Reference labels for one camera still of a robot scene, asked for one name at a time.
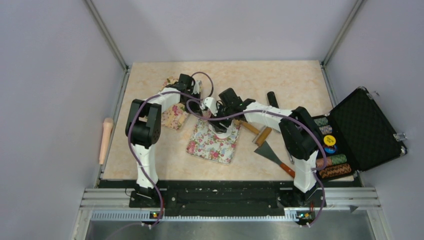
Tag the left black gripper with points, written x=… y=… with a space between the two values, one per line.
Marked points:
x=196 y=108

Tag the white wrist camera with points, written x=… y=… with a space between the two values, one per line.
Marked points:
x=210 y=103
x=197 y=89

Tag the metal scraper with red handle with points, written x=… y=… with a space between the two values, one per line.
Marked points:
x=267 y=152

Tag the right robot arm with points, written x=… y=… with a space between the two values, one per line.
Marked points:
x=301 y=135

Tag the yellow floral cloth pad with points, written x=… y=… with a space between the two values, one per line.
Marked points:
x=174 y=117

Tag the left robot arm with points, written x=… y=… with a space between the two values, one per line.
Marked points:
x=144 y=124

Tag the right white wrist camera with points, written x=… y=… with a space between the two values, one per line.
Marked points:
x=210 y=103

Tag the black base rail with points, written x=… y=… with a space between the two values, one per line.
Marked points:
x=224 y=201

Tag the black ridged rolling stick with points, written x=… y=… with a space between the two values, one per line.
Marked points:
x=272 y=100

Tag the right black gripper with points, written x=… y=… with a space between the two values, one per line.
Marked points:
x=219 y=127

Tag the wooden double-ended rolling pin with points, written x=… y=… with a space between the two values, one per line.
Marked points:
x=261 y=135

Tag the open black poker chip case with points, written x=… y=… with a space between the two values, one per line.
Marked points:
x=356 y=136

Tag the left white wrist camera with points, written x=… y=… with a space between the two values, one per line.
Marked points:
x=197 y=89

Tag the white dough piece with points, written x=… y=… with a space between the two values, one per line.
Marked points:
x=233 y=133

